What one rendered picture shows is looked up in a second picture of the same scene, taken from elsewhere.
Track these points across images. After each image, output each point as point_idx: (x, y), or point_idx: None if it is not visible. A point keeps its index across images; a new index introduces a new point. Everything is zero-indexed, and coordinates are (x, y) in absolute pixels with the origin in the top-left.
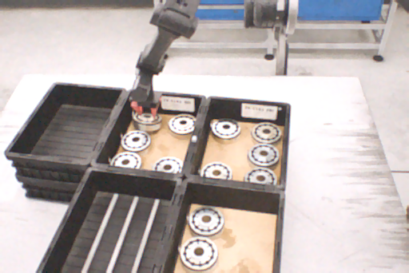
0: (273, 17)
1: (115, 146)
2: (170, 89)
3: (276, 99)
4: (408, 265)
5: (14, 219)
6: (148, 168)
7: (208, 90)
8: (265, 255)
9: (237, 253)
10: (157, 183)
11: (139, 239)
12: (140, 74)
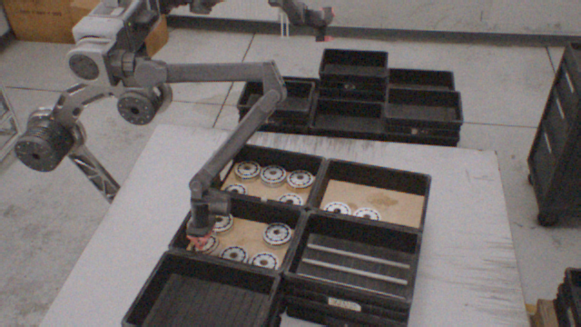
0: (159, 104)
1: None
2: (109, 260)
3: (167, 178)
4: (355, 144)
5: None
6: None
7: (128, 226)
8: (365, 189)
9: (362, 203)
10: (305, 231)
11: (346, 259)
12: (212, 195)
